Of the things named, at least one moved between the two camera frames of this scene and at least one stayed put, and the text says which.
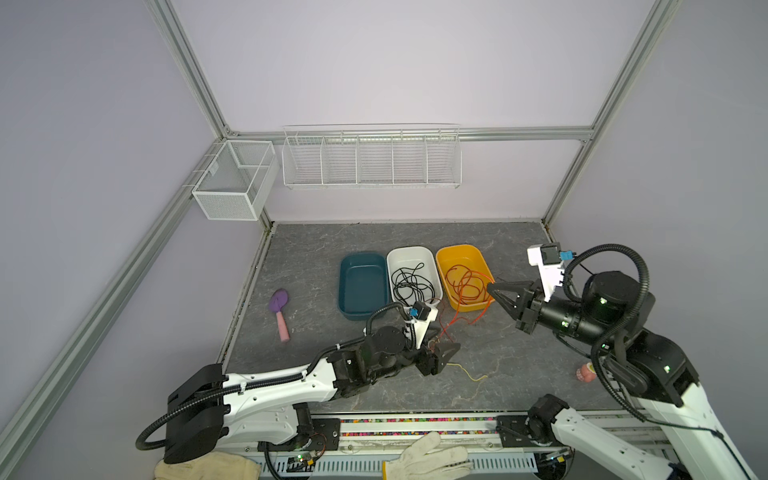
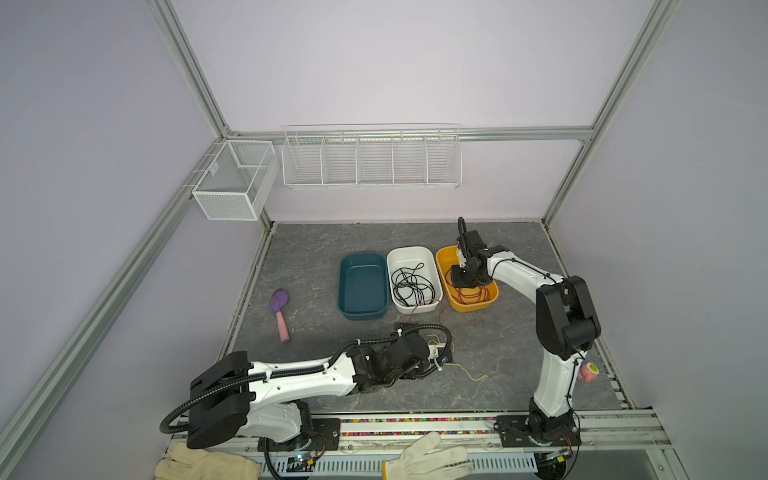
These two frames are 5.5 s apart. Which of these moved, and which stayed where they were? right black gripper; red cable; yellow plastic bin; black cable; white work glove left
Moved: red cable; right black gripper
Stayed: black cable; yellow plastic bin; white work glove left
